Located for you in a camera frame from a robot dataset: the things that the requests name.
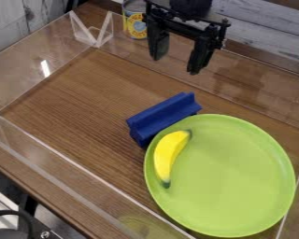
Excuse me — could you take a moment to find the black metal table frame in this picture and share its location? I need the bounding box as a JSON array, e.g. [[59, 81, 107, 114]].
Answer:
[[17, 193, 64, 239]]

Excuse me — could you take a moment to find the yellow labelled tin can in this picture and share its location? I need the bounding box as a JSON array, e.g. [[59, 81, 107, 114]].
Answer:
[[121, 0, 147, 40]]

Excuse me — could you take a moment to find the clear acrylic front wall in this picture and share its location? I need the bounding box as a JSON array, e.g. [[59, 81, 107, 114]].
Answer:
[[0, 116, 195, 239]]

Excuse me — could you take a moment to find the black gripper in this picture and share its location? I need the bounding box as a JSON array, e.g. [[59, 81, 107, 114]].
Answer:
[[144, 0, 231, 75]]

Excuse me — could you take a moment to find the black cable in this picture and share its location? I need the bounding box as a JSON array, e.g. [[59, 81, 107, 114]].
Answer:
[[0, 209, 35, 239]]

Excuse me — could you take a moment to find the blue plastic block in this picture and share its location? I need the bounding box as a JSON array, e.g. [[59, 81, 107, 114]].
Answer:
[[125, 92, 202, 148]]

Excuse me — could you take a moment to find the yellow toy banana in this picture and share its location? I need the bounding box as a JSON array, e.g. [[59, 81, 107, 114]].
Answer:
[[154, 130, 192, 188]]

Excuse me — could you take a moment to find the green round plate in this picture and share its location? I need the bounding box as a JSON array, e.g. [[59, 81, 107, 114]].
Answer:
[[143, 114, 295, 238]]

